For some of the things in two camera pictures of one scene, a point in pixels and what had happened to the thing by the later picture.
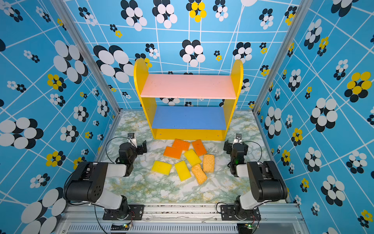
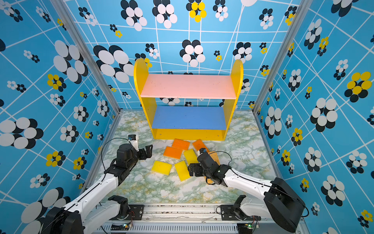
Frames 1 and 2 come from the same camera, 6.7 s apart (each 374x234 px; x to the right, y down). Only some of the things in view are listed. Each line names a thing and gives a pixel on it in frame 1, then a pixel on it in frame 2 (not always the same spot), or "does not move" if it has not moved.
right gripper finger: x=228 y=147 to x=196 y=168
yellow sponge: x=183 y=171 does not move
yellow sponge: x=192 y=157 does not move
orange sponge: x=199 y=147 does not move
